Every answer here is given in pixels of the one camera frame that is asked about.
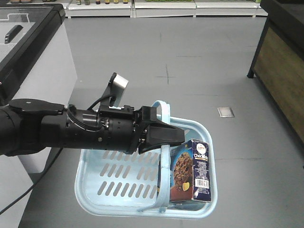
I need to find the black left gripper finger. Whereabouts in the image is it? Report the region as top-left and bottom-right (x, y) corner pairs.
(155, 119), (170, 126)
(138, 125), (185, 154)

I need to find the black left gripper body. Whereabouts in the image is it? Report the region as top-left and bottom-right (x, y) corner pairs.
(97, 105), (158, 154)

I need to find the Chocofello cookie box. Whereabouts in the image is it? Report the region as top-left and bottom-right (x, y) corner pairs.
(170, 139), (211, 202)

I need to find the light blue shopping basket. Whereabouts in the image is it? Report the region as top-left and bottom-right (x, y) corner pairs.
(75, 100), (219, 219)

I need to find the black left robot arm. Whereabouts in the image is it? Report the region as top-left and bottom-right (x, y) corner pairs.
(0, 99), (185, 157)

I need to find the dark box in basket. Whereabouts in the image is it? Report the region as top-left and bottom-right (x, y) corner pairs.
(157, 162), (161, 194)

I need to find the small steel floor plate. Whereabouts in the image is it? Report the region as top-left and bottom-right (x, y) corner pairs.
(217, 107), (235, 118)

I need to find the white chest freezer near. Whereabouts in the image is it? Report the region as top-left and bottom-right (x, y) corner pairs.
(0, 3), (77, 228)

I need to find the white store shelf unit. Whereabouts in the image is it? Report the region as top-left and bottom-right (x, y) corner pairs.
(7, 0), (269, 19)

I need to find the wooden display stand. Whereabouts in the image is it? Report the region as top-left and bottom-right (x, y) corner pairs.
(247, 0), (304, 142)

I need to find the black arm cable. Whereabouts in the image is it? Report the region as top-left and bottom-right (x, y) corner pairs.
(0, 95), (114, 214)

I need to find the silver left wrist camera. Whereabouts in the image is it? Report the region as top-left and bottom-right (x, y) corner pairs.
(101, 72), (129, 107)

